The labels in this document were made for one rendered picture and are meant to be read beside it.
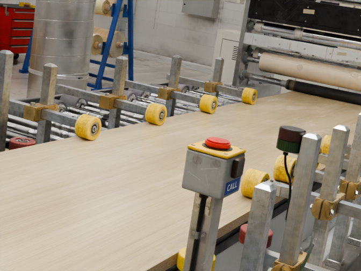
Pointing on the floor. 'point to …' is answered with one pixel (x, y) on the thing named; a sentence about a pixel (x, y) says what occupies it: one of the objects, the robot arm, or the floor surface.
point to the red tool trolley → (15, 28)
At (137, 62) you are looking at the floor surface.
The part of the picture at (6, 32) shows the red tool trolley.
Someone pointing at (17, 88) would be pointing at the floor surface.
